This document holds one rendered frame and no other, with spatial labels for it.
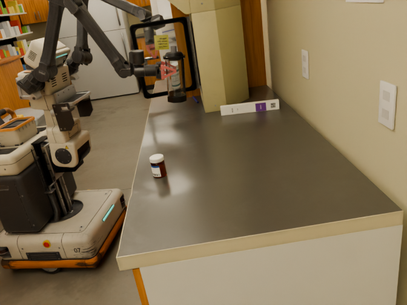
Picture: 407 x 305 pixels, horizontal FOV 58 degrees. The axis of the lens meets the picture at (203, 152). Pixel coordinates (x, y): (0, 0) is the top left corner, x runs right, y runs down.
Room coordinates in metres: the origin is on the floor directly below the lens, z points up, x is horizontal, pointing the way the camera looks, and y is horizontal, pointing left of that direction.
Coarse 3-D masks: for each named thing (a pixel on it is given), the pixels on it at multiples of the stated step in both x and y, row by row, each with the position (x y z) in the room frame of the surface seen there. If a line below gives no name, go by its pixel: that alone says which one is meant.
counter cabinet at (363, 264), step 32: (224, 256) 0.72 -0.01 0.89; (256, 256) 0.72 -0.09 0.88; (288, 256) 0.72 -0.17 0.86; (320, 256) 0.72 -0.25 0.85; (352, 256) 0.72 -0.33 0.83; (384, 256) 0.72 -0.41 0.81; (160, 288) 0.72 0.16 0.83; (192, 288) 0.72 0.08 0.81; (224, 288) 0.72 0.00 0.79; (256, 288) 0.72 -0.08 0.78; (288, 288) 0.72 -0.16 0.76; (320, 288) 0.72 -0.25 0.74; (352, 288) 0.72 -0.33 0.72; (384, 288) 0.72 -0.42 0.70
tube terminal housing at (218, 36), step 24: (192, 0) 1.76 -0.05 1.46; (216, 0) 1.77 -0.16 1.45; (216, 24) 1.76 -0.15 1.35; (240, 24) 1.89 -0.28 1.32; (216, 48) 1.76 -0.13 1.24; (240, 48) 1.88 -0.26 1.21; (216, 72) 1.76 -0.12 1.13; (240, 72) 1.86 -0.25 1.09; (216, 96) 1.76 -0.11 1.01; (240, 96) 1.85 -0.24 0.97
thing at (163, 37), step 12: (168, 24) 2.05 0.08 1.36; (180, 24) 2.06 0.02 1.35; (144, 36) 2.04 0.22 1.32; (156, 36) 2.04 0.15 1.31; (168, 36) 2.05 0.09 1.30; (180, 36) 2.06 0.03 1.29; (144, 48) 2.03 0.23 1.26; (156, 48) 2.04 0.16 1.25; (168, 48) 2.05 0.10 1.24; (180, 48) 2.06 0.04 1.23; (156, 60) 2.04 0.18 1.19; (156, 84) 2.04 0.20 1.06
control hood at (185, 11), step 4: (168, 0) 1.76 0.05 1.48; (172, 0) 1.76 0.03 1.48; (176, 0) 1.76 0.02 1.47; (180, 0) 1.76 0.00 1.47; (184, 0) 1.76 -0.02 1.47; (188, 0) 1.76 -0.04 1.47; (176, 4) 1.76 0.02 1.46; (180, 4) 1.76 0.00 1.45; (184, 4) 1.76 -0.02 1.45; (188, 4) 1.76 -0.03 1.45; (180, 8) 1.76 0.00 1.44; (184, 8) 1.76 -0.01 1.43; (188, 8) 1.76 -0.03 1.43; (184, 12) 1.76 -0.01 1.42; (188, 12) 1.76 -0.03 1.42
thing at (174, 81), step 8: (176, 56) 1.79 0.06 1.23; (168, 64) 1.80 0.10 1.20; (176, 64) 1.79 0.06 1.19; (168, 72) 1.80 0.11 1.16; (176, 72) 1.79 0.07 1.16; (168, 80) 1.80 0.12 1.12; (176, 80) 1.79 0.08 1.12; (184, 80) 1.82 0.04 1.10; (168, 88) 1.81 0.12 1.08; (176, 88) 1.79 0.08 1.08; (184, 88) 1.81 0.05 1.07; (176, 96) 1.79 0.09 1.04
